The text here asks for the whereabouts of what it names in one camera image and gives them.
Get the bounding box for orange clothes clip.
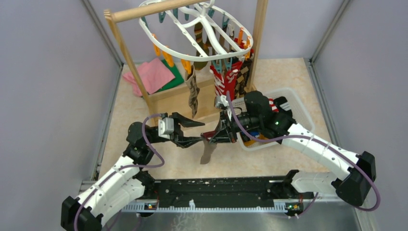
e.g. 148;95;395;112
162;50;174;67
153;43;161;57
237;27;244;46

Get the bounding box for red white striped sock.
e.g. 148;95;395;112
210;65;227;96

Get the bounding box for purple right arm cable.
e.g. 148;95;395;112
225;92;382;213

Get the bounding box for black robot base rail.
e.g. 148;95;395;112
122;176;315;217

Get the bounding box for brown argyle sock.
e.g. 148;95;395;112
234;54;254;98

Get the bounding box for olive striped hanging sock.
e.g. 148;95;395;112
193;23;209;71

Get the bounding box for pink cloth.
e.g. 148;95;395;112
122;58;174;97

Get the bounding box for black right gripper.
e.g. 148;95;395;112
209;109;261;144

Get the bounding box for black sock in basket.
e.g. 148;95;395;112
274;96;291;112

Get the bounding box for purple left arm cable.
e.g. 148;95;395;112
74;113;166;231

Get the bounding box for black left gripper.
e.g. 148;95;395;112
145;112;206;148

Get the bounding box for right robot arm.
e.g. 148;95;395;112
209;91;381;211

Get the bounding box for taupe sock maroon striped cuff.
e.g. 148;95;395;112
200;131;217;165

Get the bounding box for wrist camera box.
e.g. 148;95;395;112
214;95;230;111
158;117;175;140

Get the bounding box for green cloth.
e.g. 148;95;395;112
158;59;184;92

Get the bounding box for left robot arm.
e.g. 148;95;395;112
61;113;204;231

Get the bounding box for teal clothes clip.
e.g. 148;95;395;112
223;57;233;71
212;59;222;74

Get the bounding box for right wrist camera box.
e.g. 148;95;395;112
214;95;230;111

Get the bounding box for white plastic laundry basket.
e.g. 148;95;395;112
237;87;315;151

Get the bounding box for white round clip hanger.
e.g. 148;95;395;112
139;0;254;63

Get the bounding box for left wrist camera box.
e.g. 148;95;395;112
158;117;175;140

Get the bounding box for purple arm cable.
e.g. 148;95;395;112
225;92;382;213
74;113;166;231

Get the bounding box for beige argyle sock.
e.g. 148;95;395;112
185;65;200;118

